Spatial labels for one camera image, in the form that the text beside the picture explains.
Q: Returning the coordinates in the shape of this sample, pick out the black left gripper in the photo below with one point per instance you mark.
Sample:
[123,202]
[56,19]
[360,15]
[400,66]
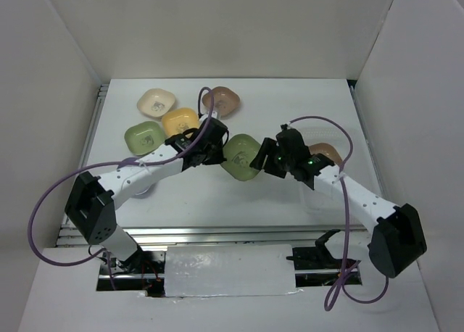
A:
[217,158]

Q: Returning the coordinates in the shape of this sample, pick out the brown plate front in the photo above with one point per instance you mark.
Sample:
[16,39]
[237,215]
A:
[328,151]

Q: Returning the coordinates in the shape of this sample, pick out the brown plate back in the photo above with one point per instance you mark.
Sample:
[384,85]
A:
[226,101]

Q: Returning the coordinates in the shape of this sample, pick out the white cover panel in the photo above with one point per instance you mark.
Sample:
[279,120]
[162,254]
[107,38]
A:
[235,270]

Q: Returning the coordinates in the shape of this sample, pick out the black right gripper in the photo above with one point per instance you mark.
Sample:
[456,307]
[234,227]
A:
[270,146]

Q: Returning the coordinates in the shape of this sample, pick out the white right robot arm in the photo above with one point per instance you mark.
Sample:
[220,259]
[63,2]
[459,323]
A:
[397,237]

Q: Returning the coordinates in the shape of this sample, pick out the yellow plate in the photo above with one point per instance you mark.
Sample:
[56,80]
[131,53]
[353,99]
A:
[179,120]

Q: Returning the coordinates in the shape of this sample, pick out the clear plastic bin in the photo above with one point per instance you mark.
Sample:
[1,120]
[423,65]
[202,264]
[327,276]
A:
[359,167]

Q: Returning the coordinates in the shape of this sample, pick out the green plate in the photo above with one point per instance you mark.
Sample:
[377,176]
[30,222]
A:
[239,152]
[144,138]

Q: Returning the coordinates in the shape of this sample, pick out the cream plate back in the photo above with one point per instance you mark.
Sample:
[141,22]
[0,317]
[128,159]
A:
[156,102]

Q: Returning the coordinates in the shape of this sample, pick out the brown plate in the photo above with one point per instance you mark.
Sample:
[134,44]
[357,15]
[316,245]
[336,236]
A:
[226,101]
[328,151]

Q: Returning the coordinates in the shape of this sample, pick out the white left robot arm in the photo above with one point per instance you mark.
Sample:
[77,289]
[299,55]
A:
[93,201]

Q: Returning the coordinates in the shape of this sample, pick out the purple plate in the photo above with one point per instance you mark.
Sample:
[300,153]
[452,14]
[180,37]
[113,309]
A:
[144,192]

